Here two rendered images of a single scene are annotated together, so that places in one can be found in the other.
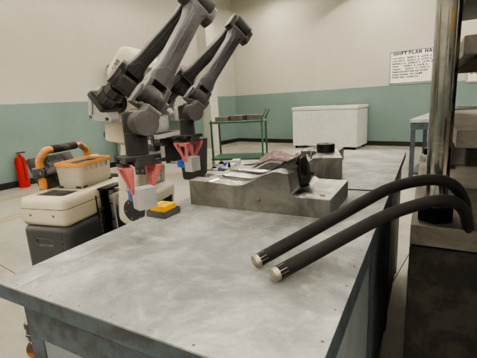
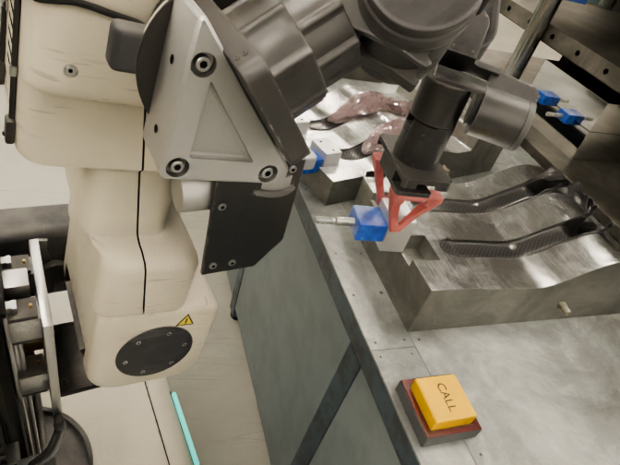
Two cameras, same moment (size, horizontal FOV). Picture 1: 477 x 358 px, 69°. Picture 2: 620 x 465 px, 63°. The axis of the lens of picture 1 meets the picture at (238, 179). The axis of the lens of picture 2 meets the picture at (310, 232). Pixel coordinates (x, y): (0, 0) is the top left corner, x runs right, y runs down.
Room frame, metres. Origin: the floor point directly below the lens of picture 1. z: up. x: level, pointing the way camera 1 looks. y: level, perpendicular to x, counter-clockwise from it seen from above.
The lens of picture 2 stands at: (1.08, 0.71, 1.33)
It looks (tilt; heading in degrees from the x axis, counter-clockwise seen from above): 38 degrees down; 303
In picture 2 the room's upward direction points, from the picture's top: 18 degrees clockwise
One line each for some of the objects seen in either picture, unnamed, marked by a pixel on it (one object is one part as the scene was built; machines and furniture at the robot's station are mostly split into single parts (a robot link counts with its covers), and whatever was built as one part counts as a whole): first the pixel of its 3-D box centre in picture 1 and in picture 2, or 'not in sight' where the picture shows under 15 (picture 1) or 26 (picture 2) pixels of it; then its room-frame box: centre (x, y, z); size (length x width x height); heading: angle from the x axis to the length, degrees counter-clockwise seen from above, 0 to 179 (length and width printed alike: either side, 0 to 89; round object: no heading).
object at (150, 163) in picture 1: (145, 174); not in sight; (0.88, 0.24, 0.98); 0.07 x 0.07 x 0.09; 38
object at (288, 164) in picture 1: (265, 167); (518, 210); (1.22, -0.10, 0.92); 0.35 x 0.16 x 0.09; 61
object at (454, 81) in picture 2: (186, 112); (446, 100); (1.31, 0.18, 1.12); 0.07 x 0.06 x 0.07; 28
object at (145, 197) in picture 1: (137, 194); not in sight; (0.90, 0.27, 0.93); 0.13 x 0.05 x 0.05; 38
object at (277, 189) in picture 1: (267, 182); (514, 236); (1.20, -0.10, 0.87); 0.50 x 0.26 x 0.14; 61
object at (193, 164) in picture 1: (182, 163); (360, 222); (1.33, 0.21, 0.93); 0.13 x 0.05 x 0.05; 56
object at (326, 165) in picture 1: (282, 165); (388, 130); (1.56, -0.20, 0.86); 0.50 x 0.26 x 0.11; 78
